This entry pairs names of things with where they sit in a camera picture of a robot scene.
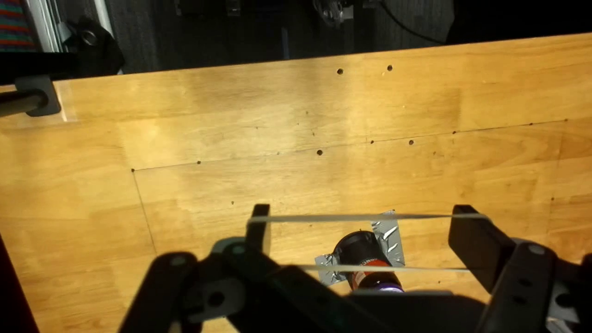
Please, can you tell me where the thin pale elastic band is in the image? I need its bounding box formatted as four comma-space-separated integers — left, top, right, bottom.
249, 211, 493, 274

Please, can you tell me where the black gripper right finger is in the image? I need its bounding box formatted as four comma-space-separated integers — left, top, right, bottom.
447, 204, 592, 333

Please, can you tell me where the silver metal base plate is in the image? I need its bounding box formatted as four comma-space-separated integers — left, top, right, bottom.
314, 211, 410, 287

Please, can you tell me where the dark bottle with orange label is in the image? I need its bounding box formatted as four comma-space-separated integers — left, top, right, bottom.
332, 230, 406, 296

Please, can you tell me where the black camera stand pole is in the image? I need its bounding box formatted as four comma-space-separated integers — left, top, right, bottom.
0, 74, 66, 121

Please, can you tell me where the black camera on stand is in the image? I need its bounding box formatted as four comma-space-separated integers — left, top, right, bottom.
62, 17, 129, 78

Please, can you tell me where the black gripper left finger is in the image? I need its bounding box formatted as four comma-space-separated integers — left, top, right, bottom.
117, 202, 349, 333

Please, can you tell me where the white metal pole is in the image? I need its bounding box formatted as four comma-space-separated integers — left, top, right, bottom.
25, 0, 66, 56

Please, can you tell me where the black cable behind table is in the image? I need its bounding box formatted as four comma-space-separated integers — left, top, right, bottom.
375, 0, 450, 47

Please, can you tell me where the red blue striped cloth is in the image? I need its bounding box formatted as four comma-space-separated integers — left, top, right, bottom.
0, 0, 42, 52

